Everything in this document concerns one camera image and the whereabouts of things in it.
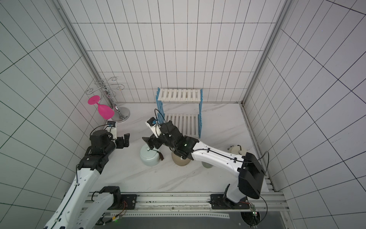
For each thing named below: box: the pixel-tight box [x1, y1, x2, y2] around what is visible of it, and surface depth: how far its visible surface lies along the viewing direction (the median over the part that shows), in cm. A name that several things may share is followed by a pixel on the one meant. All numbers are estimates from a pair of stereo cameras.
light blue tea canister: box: [140, 143, 161, 167], surface depth 81 cm
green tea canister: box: [201, 161, 214, 169], surface depth 87 cm
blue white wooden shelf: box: [155, 87, 204, 139], surface depth 91 cm
